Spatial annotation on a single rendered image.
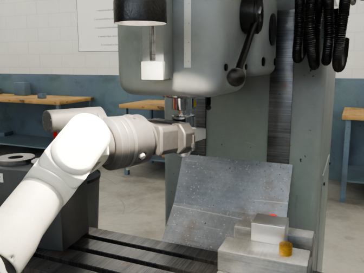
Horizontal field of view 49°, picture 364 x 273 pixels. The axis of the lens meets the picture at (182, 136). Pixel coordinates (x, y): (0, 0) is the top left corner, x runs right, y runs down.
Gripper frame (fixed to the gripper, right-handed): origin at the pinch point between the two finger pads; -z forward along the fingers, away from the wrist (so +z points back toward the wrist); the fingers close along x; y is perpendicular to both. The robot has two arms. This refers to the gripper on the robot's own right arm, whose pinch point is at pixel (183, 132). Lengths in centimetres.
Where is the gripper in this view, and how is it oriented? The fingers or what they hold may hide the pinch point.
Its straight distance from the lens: 77.3
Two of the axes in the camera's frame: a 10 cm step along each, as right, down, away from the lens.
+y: -0.1, 9.9, 1.7
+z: -7.2, 1.1, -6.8
